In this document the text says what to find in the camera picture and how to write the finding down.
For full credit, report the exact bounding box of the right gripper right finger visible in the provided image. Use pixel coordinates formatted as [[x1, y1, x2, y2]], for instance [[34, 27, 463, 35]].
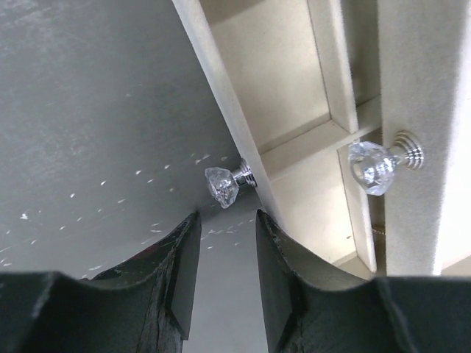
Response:
[[256, 210, 470, 352]]

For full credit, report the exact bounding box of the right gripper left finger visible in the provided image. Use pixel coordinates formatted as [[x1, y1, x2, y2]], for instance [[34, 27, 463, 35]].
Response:
[[1, 213, 202, 352]]

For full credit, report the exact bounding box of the beige compartment drawer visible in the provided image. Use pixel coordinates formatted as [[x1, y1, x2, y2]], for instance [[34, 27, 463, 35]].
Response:
[[174, 1, 381, 278]]

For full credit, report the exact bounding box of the beige jewelry box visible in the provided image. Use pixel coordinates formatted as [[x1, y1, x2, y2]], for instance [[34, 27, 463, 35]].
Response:
[[378, 1, 470, 276]]

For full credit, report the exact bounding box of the crystal drawer knob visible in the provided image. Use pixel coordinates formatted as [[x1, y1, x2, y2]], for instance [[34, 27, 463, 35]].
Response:
[[205, 159, 258, 209]]

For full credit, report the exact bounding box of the crystal knob upper drawer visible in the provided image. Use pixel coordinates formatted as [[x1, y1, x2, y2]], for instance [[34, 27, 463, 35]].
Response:
[[348, 130, 425, 196]]

